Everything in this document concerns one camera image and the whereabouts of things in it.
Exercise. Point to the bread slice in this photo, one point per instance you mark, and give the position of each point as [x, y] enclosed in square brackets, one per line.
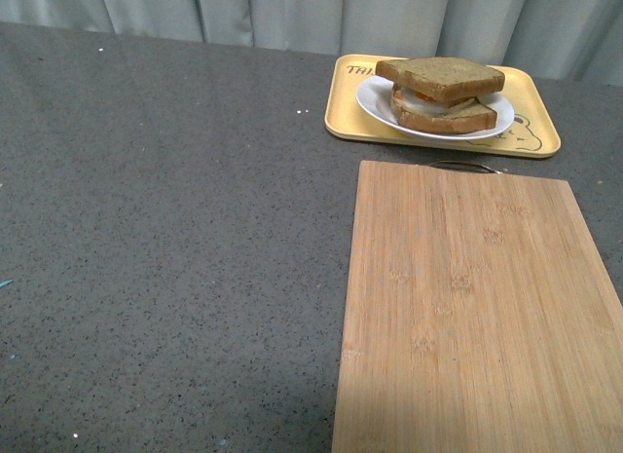
[475, 117]
[442, 78]

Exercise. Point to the white round plate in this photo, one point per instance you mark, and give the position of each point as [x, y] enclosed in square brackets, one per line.
[373, 95]

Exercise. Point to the yellow bear tray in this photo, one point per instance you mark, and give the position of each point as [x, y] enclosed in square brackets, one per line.
[532, 133]

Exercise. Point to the grey curtain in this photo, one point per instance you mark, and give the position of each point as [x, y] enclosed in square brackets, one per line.
[561, 39]

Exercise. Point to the bamboo cutting board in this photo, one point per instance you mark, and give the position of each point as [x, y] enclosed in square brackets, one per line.
[479, 318]

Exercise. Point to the fried egg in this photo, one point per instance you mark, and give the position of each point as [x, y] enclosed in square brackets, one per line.
[416, 102]

